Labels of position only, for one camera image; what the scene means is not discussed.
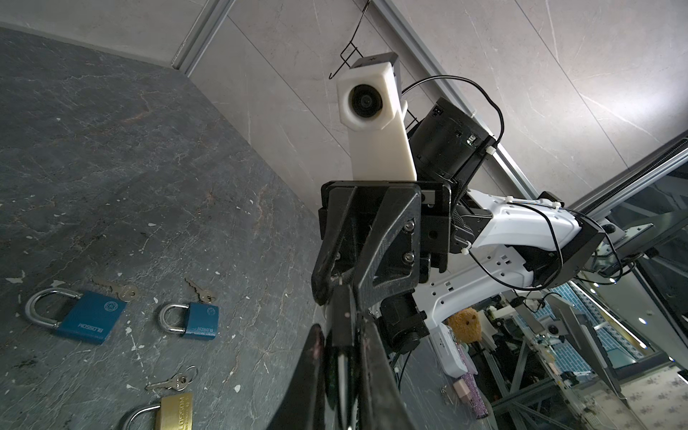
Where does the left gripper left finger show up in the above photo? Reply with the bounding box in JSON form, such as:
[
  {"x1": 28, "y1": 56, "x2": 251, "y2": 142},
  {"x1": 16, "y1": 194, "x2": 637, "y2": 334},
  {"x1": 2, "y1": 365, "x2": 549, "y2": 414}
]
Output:
[{"x1": 267, "y1": 324, "x2": 326, "y2": 430}]

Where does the small silver key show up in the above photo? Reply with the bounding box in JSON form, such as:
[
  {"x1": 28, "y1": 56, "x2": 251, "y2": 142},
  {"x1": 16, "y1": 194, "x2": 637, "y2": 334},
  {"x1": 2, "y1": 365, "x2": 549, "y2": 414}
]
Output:
[
  {"x1": 91, "y1": 277, "x2": 140, "y2": 303},
  {"x1": 185, "y1": 277, "x2": 216, "y2": 305},
  {"x1": 145, "y1": 365, "x2": 198, "y2": 392}
]

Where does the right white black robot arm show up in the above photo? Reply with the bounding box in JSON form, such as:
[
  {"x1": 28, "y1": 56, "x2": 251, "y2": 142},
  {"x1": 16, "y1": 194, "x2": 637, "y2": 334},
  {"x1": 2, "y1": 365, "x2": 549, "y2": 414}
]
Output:
[{"x1": 312, "y1": 87, "x2": 606, "y2": 357}]

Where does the light blue padlock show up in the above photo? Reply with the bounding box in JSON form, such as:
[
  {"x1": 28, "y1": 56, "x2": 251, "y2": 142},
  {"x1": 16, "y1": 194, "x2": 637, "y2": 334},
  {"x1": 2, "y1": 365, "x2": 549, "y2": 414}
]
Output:
[{"x1": 24, "y1": 288, "x2": 127, "y2": 345}]

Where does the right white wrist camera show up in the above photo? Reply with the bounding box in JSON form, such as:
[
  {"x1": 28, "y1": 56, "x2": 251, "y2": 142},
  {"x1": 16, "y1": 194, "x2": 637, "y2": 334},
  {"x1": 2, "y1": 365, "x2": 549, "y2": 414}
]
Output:
[{"x1": 337, "y1": 52, "x2": 417, "y2": 182}]

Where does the black wire hook rack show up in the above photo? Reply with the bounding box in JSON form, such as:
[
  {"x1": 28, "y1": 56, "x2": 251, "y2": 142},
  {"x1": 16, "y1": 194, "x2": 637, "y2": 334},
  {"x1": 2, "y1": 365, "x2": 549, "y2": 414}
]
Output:
[{"x1": 328, "y1": 0, "x2": 419, "y2": 134}]

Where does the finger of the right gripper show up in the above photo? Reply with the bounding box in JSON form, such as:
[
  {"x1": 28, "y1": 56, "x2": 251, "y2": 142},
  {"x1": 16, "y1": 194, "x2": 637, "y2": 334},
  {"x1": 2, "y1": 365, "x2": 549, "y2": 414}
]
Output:
[
  {"x1": 311, "y1": 185, "x2": 357, "y2": 306},
  {"x1": 352, "y1": 184, "x2": 421, "y2": 309}
]

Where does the teal blue padlock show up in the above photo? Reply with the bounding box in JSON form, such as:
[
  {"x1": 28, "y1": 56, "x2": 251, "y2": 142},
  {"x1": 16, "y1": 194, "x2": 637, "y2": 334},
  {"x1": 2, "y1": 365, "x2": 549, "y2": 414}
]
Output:
[{"x1": 158, "y1": 303, "x2": 220, "y2": 340}]

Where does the brass padlock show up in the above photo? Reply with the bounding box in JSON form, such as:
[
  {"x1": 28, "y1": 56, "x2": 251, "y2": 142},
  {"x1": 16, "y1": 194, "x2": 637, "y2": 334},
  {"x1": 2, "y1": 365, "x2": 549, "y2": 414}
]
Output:
[{"x1": 120, "y1": 392, "x2": 194, "y2": 430}]

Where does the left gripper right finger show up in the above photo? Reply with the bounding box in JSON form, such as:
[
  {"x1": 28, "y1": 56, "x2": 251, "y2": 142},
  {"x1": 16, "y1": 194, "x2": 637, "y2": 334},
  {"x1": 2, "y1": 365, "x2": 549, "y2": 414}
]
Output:
[{"x1": 358, "y1": 316, "x2": 415, "y2": 430}]

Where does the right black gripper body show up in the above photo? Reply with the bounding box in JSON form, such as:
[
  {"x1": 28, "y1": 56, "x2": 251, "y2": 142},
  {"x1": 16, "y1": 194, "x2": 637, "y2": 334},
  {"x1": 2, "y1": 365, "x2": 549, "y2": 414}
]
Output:
[{"x1": 319, "y1": 181, "x2": 452, "y2": 353}]

